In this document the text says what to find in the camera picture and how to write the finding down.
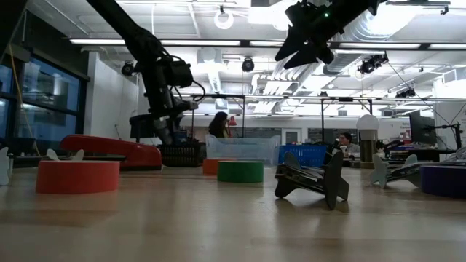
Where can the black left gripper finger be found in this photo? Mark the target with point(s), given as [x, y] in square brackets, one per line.
[178, 125]
[164, 132]

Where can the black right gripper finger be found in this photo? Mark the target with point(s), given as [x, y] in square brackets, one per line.
[304, 59]
[291, 49]

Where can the red stapler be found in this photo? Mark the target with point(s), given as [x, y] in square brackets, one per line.
[138, 153]

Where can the orange tape roll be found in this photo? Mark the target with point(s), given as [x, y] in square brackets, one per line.
[210, 166]

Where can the green tape roll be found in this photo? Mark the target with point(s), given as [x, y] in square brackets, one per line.
[240, 171]

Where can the red-orange tape roll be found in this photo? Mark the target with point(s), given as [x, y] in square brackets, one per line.
[76, 178]

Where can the beige staple remover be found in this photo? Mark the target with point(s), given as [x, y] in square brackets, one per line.
[52, 155]

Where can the dark staple remover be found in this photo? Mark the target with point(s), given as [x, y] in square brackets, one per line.
[333, 182]

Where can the cream white staple remover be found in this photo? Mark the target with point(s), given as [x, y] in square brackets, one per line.
[378, 171]

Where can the light blue staple remover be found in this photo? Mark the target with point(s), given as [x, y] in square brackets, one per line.
[3, 167]

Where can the dark blue tape roll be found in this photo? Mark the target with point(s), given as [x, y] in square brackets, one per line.
[444, 181]

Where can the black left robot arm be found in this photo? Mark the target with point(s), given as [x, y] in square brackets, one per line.
[138, 40]

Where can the black monitor on arm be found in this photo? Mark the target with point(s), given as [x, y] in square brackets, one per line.
[420, 127]

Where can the black monitor on stand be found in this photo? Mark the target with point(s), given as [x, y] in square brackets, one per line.
[140, 127]

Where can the black plastic basket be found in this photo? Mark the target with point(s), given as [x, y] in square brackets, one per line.
[185, 156]

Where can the person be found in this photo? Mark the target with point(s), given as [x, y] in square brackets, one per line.
[218, 125]
[346, 140]

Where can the black ceiling spotlight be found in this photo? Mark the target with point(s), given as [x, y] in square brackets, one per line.
[248, 65]
[127, 69]

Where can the red desk lamp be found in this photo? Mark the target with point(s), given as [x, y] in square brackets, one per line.
[233, 122]

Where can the long ceiling light strip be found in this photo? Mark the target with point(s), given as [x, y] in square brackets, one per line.
[225, 42]

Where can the clear plastic bin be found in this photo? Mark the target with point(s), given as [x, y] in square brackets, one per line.
[240, 149]

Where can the table lamp with white bulb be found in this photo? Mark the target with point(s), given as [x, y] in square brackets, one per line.
[367, 123]

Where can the blue plastic basket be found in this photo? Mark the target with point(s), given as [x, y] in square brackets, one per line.
[309, 154]

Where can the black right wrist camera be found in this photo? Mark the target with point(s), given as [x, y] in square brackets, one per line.
[300, 14]

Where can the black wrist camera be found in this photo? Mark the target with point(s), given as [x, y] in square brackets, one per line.
[300, 14]
[178, 74]

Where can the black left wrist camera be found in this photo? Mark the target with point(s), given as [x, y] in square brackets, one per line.
[178, 74]

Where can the black metal frame stand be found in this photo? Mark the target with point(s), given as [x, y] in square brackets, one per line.
[218, 96]

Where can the black ceiling camera cluster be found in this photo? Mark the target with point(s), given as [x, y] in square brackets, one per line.
[367, 65]
[406, 93]

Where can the small silver post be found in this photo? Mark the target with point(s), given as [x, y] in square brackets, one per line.
[11, 162]

